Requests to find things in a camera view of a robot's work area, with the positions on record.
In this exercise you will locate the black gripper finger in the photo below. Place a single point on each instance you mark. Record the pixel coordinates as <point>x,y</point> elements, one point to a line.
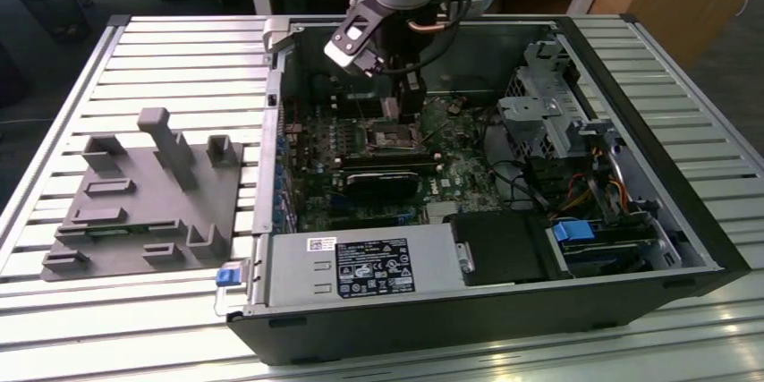
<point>413,100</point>

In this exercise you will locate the silver CPU chip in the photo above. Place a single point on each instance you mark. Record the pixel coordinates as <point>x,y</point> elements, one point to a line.
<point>390,110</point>

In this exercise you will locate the CPU socket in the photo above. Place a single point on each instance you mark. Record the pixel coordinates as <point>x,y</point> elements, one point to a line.
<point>388,142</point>

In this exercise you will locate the green motherboard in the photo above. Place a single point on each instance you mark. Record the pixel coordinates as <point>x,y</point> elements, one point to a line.
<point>465,167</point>

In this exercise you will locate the metal drive cage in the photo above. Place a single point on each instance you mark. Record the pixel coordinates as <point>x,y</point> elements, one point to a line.
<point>521,129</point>

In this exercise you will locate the graphics card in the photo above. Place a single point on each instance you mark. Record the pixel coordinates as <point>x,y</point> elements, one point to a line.
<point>381,185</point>

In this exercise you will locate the silver chipset heatsink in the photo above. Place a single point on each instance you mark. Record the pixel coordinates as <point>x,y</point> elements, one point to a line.
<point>444,213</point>

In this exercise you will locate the blue disk carrier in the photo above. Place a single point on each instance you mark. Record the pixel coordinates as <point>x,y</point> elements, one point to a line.
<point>573,231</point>

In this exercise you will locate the silver power supply unit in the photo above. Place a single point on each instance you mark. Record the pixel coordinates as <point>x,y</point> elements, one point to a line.
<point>298,274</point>

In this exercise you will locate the grey parts rack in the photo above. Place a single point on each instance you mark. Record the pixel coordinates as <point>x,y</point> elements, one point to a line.
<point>149,203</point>

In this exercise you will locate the blue case latch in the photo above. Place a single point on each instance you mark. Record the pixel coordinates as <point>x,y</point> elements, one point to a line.
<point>226,277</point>

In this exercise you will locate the wooden cabinet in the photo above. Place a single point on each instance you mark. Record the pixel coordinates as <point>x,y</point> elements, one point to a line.
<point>698,6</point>

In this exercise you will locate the black PC case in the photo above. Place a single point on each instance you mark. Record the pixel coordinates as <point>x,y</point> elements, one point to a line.
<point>417,337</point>

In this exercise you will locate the black bin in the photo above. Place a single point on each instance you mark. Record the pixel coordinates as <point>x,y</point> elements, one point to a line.
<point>56,15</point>

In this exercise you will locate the green RAM stick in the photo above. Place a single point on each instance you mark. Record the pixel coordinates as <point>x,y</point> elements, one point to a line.
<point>106,232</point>

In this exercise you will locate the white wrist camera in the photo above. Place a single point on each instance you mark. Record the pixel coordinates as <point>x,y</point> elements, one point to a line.
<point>349,62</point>

